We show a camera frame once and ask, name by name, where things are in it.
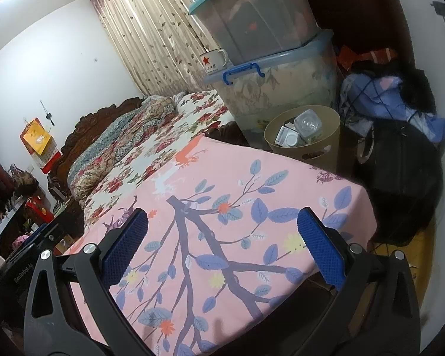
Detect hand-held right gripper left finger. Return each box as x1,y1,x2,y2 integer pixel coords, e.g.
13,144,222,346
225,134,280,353
23,207,157,356

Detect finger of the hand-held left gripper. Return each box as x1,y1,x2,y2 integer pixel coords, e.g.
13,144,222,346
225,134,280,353
7,213,87,265

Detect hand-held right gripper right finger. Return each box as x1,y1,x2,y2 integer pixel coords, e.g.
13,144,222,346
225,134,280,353
296,207,421,356

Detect beige trash bin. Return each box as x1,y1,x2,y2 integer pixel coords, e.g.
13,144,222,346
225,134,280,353
263,104,342,174

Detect clear round plastic bottle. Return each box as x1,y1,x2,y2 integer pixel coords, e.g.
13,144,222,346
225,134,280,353
293,109,325,145

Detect red gift box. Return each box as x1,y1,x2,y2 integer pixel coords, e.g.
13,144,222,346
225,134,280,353
25,197,55,225

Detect dark cluttered shelf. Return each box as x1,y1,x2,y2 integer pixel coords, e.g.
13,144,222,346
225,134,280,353
0,192,87,265

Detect brown handbag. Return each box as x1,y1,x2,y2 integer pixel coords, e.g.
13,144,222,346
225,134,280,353
8,164,40,197

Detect white floral bedsheet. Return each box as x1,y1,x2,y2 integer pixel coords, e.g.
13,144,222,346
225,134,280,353
79,90,239,228

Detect pink leaf print blanket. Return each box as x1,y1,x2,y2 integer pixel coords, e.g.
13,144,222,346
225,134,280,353
68,134,379,356

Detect folded floral quilt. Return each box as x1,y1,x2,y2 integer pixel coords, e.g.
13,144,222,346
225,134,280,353
67,96,177,201

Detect black backpack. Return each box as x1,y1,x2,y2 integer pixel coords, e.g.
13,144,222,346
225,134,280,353
355,118,444,246

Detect carved wooden headboard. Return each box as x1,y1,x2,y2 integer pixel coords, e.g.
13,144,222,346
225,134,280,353
45,97,146,209

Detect hanging key bunch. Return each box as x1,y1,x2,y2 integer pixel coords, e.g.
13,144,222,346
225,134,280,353
39,100,56,129

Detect blue clothing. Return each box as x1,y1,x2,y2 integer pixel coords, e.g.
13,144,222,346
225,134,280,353
337,71,445,144

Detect black fur garment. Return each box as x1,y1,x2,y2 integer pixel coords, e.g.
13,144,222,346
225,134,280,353
392,62,439,114

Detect orange striped cloth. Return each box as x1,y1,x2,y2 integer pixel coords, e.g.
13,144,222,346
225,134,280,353
337,45,398,68

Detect white enamel mug red star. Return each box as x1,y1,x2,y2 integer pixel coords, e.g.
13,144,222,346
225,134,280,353
199,48,229,74

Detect leaf print curtain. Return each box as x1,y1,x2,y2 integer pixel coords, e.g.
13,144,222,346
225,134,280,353
90,0,218,99

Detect clear storage box teal lid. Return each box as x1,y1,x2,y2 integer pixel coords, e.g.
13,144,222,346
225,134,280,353
188,0,318,66

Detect dark wooden wardrobe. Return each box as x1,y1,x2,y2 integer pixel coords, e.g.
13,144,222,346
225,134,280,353
292,0,413,68

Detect red wall calendar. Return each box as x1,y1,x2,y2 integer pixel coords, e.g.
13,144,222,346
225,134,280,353
32,148,62,174

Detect yellow red wall hanging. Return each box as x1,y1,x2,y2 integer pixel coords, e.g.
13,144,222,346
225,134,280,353
20,117,53,156

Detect clear storage box blue handles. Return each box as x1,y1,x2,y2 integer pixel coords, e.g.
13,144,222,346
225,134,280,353
203,29,344,151

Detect black wall cable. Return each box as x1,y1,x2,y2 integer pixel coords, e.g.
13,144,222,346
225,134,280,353
431,1,445,120

